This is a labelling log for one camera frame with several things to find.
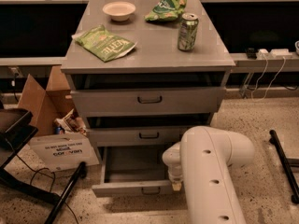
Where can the grey drawer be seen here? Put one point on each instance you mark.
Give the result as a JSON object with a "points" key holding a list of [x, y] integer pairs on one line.
{"points": [[148, 94], [142, 130], [133, 171]]}

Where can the green chip bag flat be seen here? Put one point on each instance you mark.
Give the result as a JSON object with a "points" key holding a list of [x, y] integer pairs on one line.
{"points": [[103, 44]]}

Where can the grey middle drawer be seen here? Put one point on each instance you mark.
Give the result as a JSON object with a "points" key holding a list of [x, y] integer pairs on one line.
{"points": [[142, 130]]}

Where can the black stand leg right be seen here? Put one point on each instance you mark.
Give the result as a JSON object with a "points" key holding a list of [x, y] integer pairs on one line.
{"points": [[286, 166]]}

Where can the green crumpled chip bag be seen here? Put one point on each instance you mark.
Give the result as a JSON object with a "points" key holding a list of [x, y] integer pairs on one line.
{"points": [[167, 10]]}

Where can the green soda can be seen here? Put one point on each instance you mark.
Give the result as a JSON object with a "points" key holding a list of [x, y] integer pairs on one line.
{"points": [[187, 31]]}

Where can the brown cardboard box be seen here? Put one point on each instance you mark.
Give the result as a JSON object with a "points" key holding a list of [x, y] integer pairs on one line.
{"points": [[52, 105]]}

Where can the white bowl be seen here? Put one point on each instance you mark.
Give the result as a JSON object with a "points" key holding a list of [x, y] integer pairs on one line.
{"points": [[119, 11]]}

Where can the black stand left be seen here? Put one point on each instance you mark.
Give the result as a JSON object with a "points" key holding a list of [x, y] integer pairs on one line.
{"points": [[15, 132]]}

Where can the grey drawer cabinet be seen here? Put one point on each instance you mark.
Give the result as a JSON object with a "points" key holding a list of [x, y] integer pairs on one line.
{"points": [[156, 46]]}

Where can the grey bottom drawer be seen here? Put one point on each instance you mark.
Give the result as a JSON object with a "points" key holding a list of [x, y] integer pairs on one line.
{"points": [[133, 171]]}

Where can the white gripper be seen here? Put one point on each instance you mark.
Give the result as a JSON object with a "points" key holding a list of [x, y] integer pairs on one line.
{"points": [[175, 174]]}

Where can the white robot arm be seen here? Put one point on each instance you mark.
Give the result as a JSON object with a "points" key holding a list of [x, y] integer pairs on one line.
{"points": [[199, 164]]}

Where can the grey top drawer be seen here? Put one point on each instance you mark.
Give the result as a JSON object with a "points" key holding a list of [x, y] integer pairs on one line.
{"points": [[148, 94]]}

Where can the white power adapter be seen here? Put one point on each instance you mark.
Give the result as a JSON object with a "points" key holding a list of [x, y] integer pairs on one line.
{"points": [[274, 54]]}

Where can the black small adapter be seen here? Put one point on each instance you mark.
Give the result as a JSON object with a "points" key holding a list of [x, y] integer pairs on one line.
{"points": [[251, 53]]}

